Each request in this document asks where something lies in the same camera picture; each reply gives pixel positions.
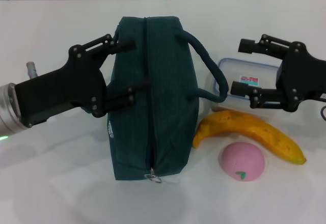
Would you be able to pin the yellow banana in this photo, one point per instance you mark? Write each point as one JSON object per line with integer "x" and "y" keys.
{"x": 242, "y": 123}

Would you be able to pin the pink toy peach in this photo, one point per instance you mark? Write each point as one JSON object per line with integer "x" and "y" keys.
{"x": 242, "y": 160}

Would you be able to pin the left wrist metal connector plug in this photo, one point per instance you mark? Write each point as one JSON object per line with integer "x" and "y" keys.
{"x": 31, "y": 70}

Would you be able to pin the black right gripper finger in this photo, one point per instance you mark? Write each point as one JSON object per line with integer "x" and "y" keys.
{"x": 247, "y": 45}
{"x": 239, "y": 88}

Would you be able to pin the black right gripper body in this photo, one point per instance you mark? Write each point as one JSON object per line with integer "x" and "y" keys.
{"x": 303, "y": 79}

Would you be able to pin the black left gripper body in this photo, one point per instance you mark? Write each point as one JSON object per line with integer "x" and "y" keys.
{"x": 63, "y": 89}

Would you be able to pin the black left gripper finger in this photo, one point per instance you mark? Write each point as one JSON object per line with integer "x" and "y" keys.
{"x": 119, "y": 99}
{"x": 124, "y": 45}

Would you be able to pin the dark teal lunch bag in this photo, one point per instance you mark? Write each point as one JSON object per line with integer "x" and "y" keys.
{"x": 168, "y": 94}

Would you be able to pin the clear plastic food container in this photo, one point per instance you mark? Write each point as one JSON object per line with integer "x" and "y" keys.
{"x": 244, "y": 68}

